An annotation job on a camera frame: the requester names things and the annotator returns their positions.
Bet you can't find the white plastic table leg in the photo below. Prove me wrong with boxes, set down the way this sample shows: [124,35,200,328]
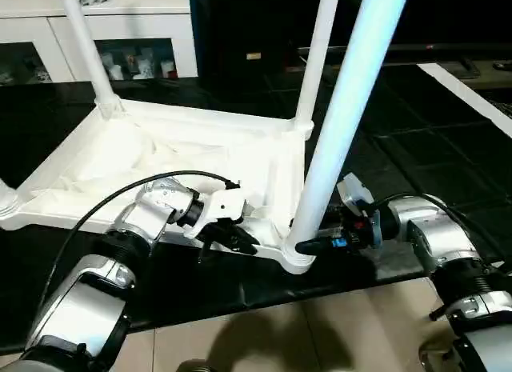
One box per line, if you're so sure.
[286,0,413,255]
[59,0,123,117]
[294,0,342,127]
[0,178,21,225]

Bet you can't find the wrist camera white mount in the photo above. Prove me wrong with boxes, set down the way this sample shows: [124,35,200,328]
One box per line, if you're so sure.
[337,172,383,249]
[183,190,249,241]

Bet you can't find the white cabinet glass doors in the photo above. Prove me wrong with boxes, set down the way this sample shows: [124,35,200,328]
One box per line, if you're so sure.
[0,0,199,85]

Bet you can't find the black left camera cable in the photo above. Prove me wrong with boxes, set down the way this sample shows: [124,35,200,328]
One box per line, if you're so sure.
[38,170,242,321]

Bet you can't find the black box gold label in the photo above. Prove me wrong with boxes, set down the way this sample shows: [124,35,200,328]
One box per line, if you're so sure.
[191,0,321,93]

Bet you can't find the black mat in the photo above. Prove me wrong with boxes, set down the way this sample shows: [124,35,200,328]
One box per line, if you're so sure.
[0,63,512,333]

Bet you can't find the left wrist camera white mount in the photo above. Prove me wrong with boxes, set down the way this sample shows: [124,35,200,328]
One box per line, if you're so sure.
[183,190,249,241]

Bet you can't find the silver metal rail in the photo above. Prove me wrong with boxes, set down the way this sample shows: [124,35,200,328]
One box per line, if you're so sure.
[298,43,512,55]

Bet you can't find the dark rounded foot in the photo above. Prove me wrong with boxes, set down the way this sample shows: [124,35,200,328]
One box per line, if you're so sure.
[178,358,219,372]

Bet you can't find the white flat board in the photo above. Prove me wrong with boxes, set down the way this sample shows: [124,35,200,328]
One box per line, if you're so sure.
[418,62,512,139]

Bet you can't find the short black bar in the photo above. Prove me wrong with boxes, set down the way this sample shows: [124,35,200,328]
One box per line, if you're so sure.
[459,58,481,78]

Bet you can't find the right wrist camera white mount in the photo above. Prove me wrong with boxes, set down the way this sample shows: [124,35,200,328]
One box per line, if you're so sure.
[337,172,383,249]

